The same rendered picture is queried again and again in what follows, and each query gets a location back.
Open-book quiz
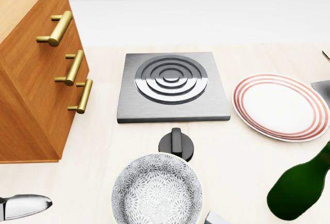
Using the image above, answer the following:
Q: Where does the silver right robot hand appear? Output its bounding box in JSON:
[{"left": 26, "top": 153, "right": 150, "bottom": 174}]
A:
[{"left": 204, "top": 210, "right": 233, "bottom": 224}]

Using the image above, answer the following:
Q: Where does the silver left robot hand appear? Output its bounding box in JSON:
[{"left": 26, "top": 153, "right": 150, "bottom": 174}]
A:
[{"left": 0, "top": 194, "right": 53, "bottom": 222}]

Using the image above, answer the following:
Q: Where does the wooden cabinet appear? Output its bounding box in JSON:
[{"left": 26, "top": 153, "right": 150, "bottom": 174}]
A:
[{"left": 0, "top": 0, "right": 90, "bottom": 164}]

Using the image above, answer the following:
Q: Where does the green wine bottle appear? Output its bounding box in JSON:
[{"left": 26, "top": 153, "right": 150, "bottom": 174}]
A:
[{"left": 266, "top": 141, "right": 330, "bottom": 221}]

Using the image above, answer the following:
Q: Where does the grey patterned bowl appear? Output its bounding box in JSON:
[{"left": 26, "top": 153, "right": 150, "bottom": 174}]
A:
[{"left": 110, "top": 152, "right": 205, "bottom": 224}]

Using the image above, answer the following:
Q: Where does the round black stove knob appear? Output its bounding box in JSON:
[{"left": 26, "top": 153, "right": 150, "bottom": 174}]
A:
[{"left": 158, "top": 127, "right": 195, "bottom": 162}]

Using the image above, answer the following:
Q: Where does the small wooden drawer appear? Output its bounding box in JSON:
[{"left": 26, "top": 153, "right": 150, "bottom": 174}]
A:
[{"left": 42, "top": 49, "right": 90, "bottom": 161}]

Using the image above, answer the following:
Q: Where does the medium wooden drawer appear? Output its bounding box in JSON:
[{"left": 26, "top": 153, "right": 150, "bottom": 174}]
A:
[{"left": 20, "top": 19, "right": 85, "bottom": 132}]

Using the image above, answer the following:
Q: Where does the white plate with red rings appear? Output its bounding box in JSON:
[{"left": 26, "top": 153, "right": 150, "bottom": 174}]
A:
[{"left": 231, "top": 73, "right": 330, "bottom": 143}]

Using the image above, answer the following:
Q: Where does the flat dark stove plate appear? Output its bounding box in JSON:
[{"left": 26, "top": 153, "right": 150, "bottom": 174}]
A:
[{"left": 117, "top": 51, "right": 232, "bottom": 125}]

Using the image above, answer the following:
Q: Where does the large wooden drawer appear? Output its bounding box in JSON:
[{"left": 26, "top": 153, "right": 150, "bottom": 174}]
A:
[{"left": 0, "top": 0, "right": 76, "bottom": 96}]

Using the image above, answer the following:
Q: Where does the grey metallic object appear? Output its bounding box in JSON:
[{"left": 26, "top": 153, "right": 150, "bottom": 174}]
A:
[{"left": 310, "top": 80, "right": 330, "bottom": 101}]

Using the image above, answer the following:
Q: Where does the short brass drawer handle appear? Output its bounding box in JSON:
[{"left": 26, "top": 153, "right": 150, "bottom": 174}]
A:
[{"left": 67, "top": 78, "right": 94, "bottom": 115}]

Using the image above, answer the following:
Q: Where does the medium brass drawer handle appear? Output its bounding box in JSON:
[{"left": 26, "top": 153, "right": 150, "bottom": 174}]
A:
[{"left": 54, "top": 49, "right": 85, "bottom": 87}]

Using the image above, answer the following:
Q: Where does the long brass drawer handle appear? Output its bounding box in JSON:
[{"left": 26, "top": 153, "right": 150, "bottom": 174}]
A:
[{"left": 36, "top": 10, "right": 74, "bottom": 48}]

